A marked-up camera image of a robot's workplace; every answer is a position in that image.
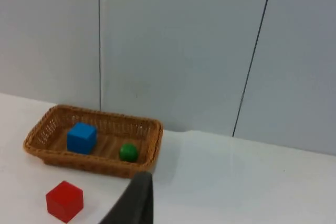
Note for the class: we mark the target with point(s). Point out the blue cube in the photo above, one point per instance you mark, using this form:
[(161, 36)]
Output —
[(80, 142)]

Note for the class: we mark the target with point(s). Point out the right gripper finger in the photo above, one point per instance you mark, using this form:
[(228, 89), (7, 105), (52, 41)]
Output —
[(134, 203)]

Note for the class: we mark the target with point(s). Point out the green ball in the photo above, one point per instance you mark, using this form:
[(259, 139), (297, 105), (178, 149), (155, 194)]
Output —
[(128, 152)]

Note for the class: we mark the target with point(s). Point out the brown wicker basket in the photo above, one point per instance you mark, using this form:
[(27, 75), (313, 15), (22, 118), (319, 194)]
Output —
[(99, 163)]

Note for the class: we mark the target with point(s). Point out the red cube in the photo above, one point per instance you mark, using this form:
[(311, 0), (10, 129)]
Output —
[(64, 203)]

